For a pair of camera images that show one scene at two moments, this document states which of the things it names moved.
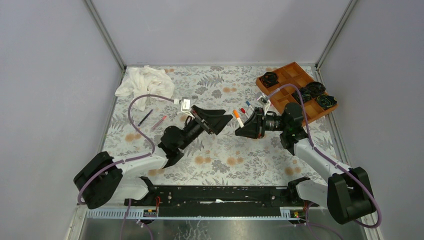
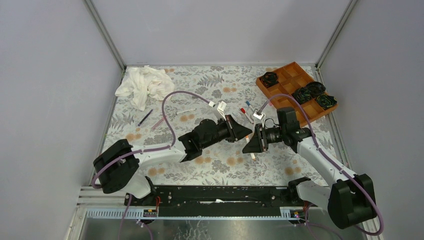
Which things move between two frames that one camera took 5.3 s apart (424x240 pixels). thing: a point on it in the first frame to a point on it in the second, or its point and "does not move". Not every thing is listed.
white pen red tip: [243, 111] does not move
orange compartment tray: [290, 84] does not move
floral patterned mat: [213, 127] does not move
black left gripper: [213, 121] to [235, 131]
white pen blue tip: [248, 104] does not move
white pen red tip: [236, 114] to [252, 154]
